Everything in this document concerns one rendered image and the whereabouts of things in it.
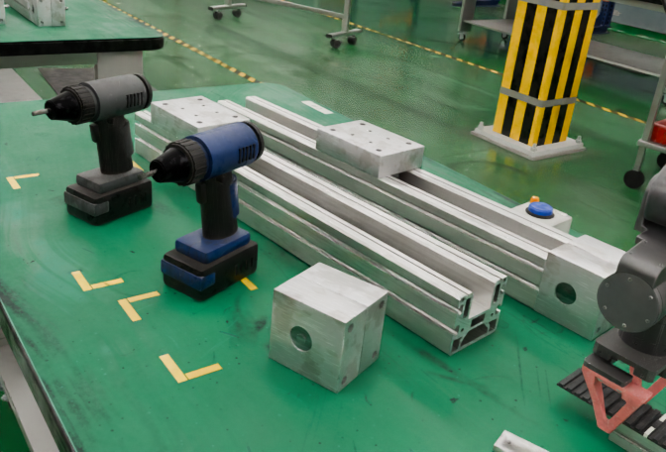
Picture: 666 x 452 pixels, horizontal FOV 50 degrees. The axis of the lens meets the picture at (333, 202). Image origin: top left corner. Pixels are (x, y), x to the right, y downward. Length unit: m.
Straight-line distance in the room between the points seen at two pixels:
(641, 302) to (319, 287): 0.35
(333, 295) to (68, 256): 0.43
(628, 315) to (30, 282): 0.74
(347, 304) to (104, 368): 0.28
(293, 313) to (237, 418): 0.13
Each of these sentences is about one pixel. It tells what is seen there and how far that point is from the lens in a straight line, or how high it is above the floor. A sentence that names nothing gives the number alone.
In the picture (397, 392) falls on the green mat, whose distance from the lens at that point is 0.84.
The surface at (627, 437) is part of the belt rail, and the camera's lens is 0.86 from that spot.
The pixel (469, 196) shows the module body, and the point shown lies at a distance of 1.17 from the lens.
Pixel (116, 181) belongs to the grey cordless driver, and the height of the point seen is 0.84.
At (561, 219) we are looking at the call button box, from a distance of 1.22.
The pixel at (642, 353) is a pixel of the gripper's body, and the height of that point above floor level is 0.90.
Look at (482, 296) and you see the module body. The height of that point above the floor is 0.83.
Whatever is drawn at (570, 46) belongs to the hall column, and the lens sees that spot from 4.26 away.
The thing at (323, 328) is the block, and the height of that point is 0.86.
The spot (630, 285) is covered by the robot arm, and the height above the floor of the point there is 1.00.
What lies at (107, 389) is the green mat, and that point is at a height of 0.78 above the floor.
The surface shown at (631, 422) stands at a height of 0.81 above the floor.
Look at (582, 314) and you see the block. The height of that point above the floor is 0.81.
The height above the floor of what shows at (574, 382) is 0.81.
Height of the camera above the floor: 1.30
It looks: 24 degrees down
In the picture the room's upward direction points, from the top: 6 degrees clockwise
